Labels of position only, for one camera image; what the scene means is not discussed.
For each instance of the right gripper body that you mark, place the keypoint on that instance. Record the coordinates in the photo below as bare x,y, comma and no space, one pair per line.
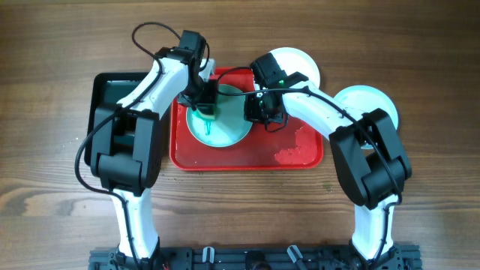
255,112

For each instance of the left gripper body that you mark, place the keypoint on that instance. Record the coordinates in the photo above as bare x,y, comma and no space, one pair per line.
199,93

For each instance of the green scrubbing sponge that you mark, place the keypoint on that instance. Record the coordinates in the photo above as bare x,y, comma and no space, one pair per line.
206,113

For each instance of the light blue plate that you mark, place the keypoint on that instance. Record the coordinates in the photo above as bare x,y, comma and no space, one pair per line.
226,129

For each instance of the white plate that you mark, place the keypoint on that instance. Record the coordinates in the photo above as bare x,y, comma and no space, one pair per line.
293,60
366,98

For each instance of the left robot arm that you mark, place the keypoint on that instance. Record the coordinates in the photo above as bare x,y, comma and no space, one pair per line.
128,176

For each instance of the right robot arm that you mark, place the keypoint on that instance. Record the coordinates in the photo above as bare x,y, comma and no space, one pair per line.
369,157

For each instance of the red plastic tray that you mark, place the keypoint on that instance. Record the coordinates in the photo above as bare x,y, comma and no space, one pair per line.
297,146

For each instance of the black rectangular tray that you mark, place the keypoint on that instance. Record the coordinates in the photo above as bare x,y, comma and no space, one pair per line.
108,89

